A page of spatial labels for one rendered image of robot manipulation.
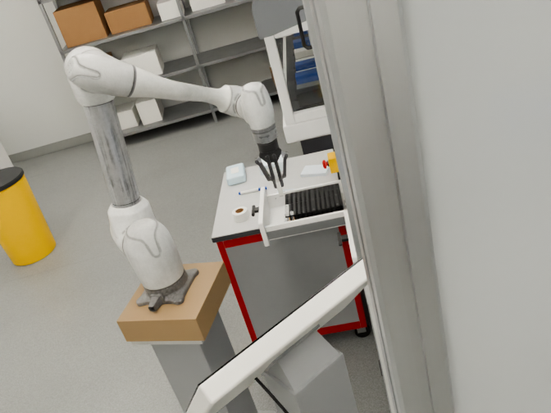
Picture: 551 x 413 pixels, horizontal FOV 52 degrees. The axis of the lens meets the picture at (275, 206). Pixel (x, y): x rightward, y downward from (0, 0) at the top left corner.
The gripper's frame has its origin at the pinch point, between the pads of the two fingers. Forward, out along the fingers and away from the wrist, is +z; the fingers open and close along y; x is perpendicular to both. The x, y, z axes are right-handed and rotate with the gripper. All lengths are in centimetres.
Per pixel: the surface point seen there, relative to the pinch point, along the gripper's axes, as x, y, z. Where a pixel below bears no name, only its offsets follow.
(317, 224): -10.3, 11.7, 13.3
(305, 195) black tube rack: 6.9, 8.3, 9.7
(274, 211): 10.1, -6.2, 16.1
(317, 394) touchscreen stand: -100, 9, 3
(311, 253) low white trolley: 13.8, 4.3, 42.8
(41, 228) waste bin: 163, -203, 79
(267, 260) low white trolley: 13.7, -15.6, 42.2
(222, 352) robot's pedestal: -33, -34, 48
